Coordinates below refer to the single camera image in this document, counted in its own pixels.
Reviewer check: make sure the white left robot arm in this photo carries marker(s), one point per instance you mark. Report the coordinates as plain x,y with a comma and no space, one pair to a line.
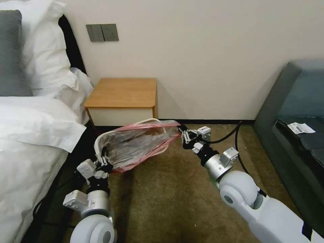
95,227

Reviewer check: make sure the grey-green sofa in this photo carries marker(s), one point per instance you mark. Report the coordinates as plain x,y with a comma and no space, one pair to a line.
283,96

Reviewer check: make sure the crumpled white pillow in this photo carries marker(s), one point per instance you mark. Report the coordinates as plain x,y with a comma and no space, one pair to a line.
76,88

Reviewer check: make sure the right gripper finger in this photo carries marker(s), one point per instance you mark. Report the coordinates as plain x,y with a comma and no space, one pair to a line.
187,141
188,132

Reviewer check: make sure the large white pillow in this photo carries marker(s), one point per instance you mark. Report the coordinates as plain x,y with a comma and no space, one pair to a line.
43,43

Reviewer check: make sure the grey wall switch plate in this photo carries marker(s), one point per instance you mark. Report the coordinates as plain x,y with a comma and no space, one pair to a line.
94,33

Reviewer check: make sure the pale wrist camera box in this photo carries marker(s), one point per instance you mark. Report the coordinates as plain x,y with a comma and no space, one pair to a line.
86,170
204,132

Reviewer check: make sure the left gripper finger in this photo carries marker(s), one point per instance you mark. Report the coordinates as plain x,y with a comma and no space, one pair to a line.
108,162
100,159

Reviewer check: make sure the white plastic trash can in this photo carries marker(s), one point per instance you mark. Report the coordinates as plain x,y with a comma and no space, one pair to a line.
97,146

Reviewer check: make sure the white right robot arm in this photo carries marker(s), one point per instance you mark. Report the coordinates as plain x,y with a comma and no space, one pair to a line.
268,220

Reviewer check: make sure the white printed label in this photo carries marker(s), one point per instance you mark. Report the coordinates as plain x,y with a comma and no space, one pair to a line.
301,127

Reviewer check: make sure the dark baseboard strip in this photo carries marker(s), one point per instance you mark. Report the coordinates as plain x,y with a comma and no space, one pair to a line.
215,122

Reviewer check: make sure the grey wall socket plate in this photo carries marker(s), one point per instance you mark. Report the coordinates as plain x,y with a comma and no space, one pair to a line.
109,32

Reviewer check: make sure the white duvet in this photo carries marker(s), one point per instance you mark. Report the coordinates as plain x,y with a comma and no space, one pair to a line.
27,141

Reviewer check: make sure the black bed headboard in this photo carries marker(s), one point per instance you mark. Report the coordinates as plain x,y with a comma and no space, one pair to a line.
72,43

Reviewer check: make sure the clear red-trimmed garbage bag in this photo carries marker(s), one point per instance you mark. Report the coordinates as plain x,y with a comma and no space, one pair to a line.
141,144

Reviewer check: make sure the grey textured pillow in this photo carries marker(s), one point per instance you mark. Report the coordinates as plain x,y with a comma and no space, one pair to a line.
11,55

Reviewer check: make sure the flat black bag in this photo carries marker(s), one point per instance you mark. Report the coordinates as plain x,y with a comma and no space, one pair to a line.
296,146

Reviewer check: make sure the wooden top bedside table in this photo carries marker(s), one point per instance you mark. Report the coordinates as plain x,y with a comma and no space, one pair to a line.
121,95

